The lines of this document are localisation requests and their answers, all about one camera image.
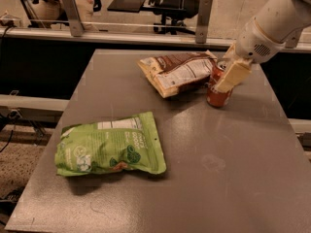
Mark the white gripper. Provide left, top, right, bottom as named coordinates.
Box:
left=215, top=18, right=285, bottom=93

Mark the red coke can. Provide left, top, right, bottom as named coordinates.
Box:
left=206, top=61, right=232, bottom=108

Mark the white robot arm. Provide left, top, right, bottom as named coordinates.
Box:
left=215, top=0, right=311, bottom=92

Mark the brown chip bag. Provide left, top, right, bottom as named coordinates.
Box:
left=137, top=50, right=218, bottom=98

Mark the green chip bag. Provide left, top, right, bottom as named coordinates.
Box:
left=54, top=112, right=166, bottom=177

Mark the black office chair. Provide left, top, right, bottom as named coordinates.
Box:
left=107, top=0, right=199, bottom=35

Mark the seated person in background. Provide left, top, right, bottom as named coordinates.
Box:
left=32, top=0, right=102, bottom=31

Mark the right metal rail bracket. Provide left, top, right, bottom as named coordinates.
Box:
left=195, top=0, right=213, bottom=44

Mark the metal rail bracket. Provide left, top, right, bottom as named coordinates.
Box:
left=195, top=0, right=213, bottom=44
left=62, top=0, right=84, bottom=37

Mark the horizontal metal rail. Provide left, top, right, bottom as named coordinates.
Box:
left=0, top=27, right=311, bottom=54

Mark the left metal rail bracket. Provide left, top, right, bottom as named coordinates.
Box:
left=62, top=0, right=84, bottom=37

